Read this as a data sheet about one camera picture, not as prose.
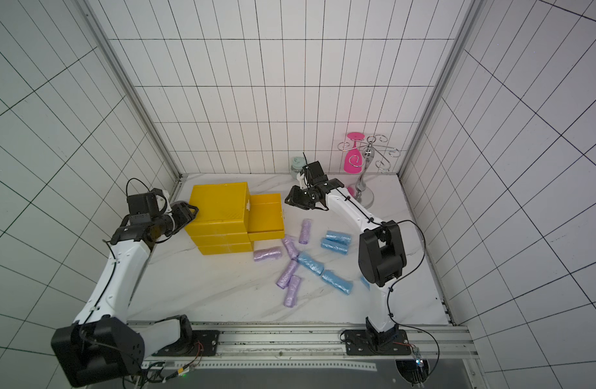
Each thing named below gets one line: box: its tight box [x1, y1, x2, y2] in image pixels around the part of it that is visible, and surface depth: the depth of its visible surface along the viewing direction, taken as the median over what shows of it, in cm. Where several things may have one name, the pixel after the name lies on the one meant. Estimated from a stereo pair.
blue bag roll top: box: [325, 230, 353, 245], surface depth 97 cm
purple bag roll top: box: [298, 218, 312, 245], surface depth 99 cm
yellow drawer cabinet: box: [184, 182, 254, 256], surface depth 83 cm
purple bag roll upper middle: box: [281, 236, 300, 261], surface depth 94 cm
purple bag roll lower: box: [276, 259, 299, 290], surface depth 87 cm
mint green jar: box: [290, 156, 307, 179], surface depth 116 cm
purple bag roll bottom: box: [283, 274, 302, 308], surface depth 83 cm
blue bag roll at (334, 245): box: [320, 237, 350, 256], surface depth 94 cm
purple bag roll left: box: [253, 246, 282, 262], surface depth 92 cm
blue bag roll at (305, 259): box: [296, 251, 325, 276], surface depth 89 cm
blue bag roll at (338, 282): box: [321, 269, 354, 296], surface depth 85 cm
